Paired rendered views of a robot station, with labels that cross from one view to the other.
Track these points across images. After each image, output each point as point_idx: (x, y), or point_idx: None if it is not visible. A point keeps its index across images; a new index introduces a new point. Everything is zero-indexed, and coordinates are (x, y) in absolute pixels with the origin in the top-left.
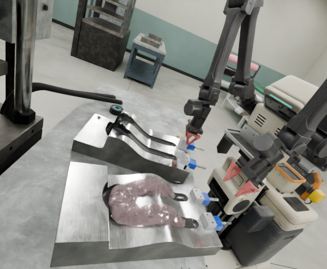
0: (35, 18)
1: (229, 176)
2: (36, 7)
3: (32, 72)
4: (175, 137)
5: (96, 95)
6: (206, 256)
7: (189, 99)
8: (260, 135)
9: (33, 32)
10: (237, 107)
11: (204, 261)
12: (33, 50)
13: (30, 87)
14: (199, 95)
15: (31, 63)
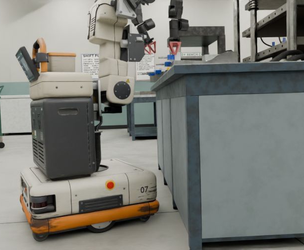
0: (286, 7)
1: (152, 49)
2: (287, 1)
3: (287, 39)
4: (184, 60)
5: (278, 55)
6: (109, 161)
7: (187, 20)
8: (153, 21)
9: (286, 15)
10: (134, 12)
11: (155, 82)
12: (286, 25)
13: (287, 49)
14: (181, 15)
15: (286, 33)
